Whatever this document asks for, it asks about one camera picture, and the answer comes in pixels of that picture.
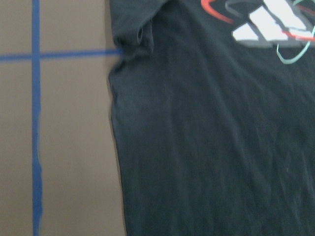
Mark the black printed t-shirt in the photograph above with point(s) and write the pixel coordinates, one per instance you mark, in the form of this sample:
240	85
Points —
214	116

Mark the brown paper table cover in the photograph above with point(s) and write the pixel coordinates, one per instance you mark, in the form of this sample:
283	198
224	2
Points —
59	172

